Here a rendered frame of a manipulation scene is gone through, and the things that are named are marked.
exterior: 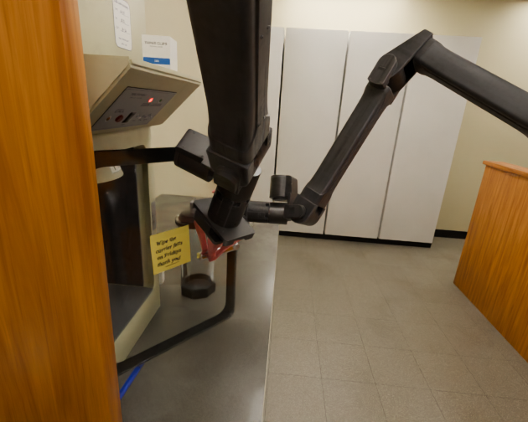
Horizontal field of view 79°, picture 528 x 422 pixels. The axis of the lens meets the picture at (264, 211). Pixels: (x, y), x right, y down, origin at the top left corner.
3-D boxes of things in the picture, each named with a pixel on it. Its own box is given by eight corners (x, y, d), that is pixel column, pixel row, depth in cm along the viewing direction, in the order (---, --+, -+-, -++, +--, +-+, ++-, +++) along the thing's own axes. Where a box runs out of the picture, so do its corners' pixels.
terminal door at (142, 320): (94, 385, 55) (63, 151, 43) (232, 314, 76) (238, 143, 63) (95, 388, 55) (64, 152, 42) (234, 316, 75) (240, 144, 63)
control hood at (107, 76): (47, 136, 41) (33, 50, 38) (151, 124, 71) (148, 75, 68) (135, 143, 40) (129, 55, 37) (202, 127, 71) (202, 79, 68)
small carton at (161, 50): (142, 71, 58) (141, 33, 56) (152, 74, 63) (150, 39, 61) (170, 73, 58) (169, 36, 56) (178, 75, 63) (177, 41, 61)
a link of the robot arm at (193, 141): (236, 182, 39) (267, 131, 42) (154, 141, 40) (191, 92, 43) (234, 213, 51) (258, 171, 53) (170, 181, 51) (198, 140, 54)
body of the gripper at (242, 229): (222, 249, 50) (236, 214, 46) (189, 208, 55) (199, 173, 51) (252, 239, 55) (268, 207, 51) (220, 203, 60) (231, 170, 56)
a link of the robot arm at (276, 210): (291, 223, 81) (290, 225, 87) (292, 197, 82) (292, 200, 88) (264, 222, 82) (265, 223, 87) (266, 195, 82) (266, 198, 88)
